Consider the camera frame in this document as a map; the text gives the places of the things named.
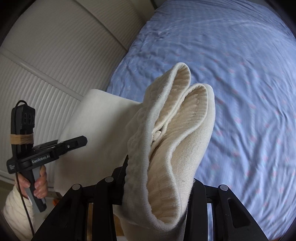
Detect cream pants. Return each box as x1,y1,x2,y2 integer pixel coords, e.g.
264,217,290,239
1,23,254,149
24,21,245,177
54,63,215,240

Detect cream louvered wardrobe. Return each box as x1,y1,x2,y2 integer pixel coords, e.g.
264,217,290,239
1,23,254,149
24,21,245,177
1,1,154,183

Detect left hand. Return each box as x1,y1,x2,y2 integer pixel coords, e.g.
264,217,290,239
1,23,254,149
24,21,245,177
18,165,48,199

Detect blue floral bed sheet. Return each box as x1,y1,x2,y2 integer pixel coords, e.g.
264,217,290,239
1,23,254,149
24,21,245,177
107,1,295,240

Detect cream knit sleeve forearm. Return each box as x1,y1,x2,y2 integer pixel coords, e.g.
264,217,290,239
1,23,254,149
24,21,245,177
3,185,33,240

